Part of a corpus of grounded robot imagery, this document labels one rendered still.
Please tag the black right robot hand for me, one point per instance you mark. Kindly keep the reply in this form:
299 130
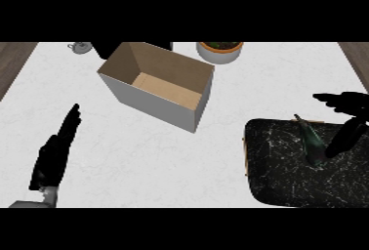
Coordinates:
346 123

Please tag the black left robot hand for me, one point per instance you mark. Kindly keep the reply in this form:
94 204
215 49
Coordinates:
51 153

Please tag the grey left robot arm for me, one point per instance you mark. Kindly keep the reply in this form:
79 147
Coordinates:
39 199

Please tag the dark green eggplant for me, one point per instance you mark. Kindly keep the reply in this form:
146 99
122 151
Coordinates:
311 141

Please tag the black marbled tray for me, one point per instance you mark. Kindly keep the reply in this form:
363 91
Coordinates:
296 166

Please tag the open cardboard box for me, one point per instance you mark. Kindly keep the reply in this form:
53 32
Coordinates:
157 84

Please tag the small grey kettle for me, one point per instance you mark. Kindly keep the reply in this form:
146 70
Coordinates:
79 47

